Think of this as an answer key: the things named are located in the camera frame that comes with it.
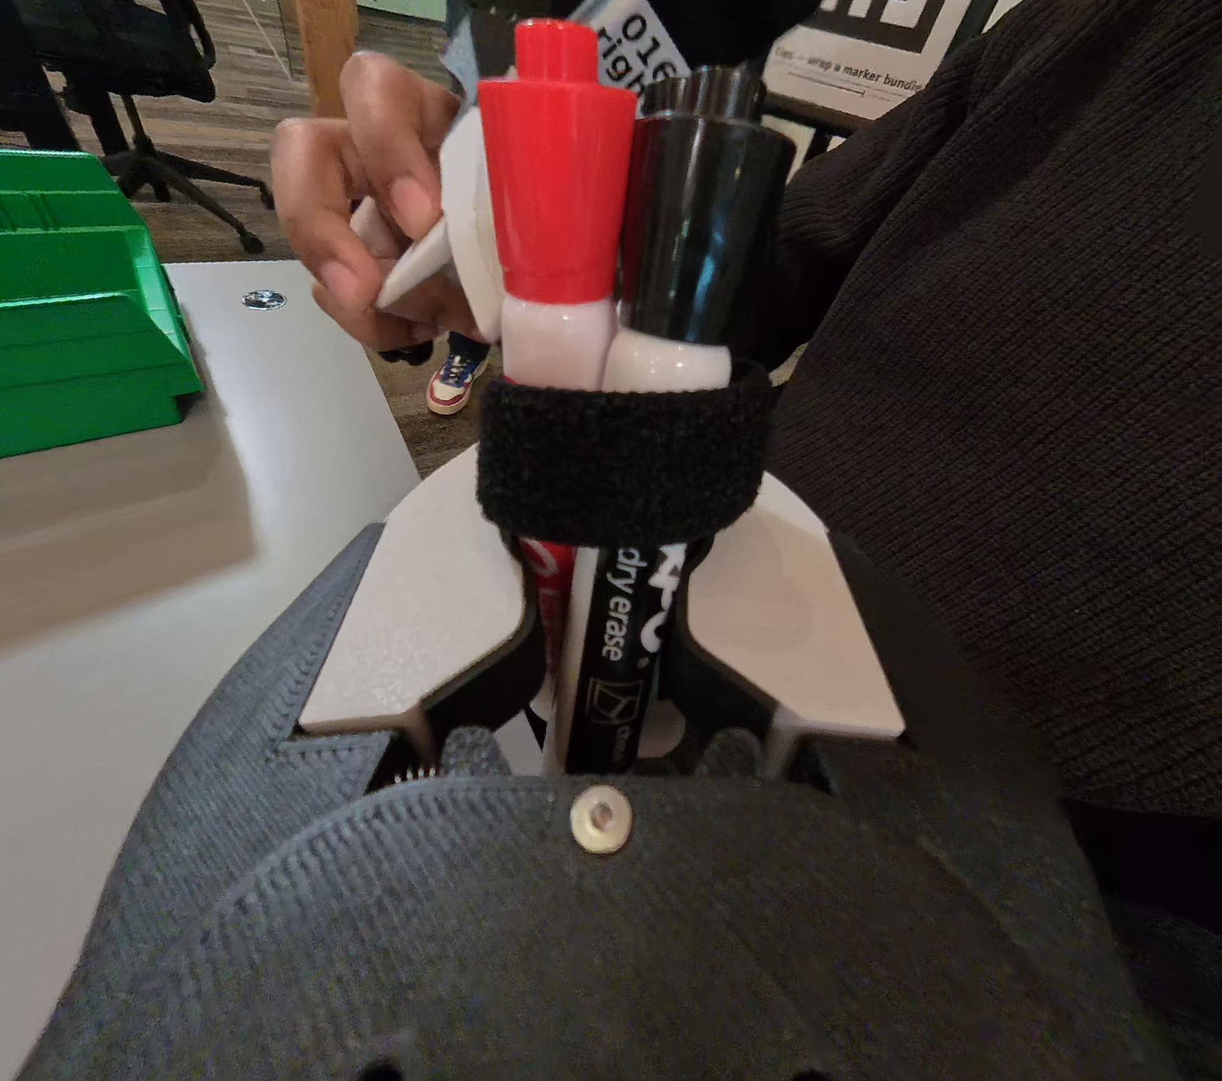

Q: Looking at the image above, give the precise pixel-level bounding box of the black office chair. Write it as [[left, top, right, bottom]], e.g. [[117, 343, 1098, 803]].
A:
[[0, 0, 279, 257]]

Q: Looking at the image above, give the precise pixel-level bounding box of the black hook-and-loop strap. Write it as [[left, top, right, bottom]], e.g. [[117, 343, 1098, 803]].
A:
[[478, 360, 777, 545]]

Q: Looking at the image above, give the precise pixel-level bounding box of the green plastic bin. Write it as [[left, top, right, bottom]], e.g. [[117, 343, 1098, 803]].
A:
[[0, 148, 205, 460]]

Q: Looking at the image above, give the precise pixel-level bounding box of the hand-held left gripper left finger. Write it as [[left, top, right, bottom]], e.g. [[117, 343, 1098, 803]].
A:
[[298, 443, 546, 742]]

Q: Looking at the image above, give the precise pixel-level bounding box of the red dry-erase marker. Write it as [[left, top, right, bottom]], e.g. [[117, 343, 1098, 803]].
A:
[[475, 20, 639, 690]]

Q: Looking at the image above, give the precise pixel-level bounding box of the person's right hand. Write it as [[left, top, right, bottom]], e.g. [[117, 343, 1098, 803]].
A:
[[270, 48, 498, 357]]

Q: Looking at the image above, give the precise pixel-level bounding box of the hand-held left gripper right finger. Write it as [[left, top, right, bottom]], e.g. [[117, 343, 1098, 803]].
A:
[[669, 474, 907, 772]]

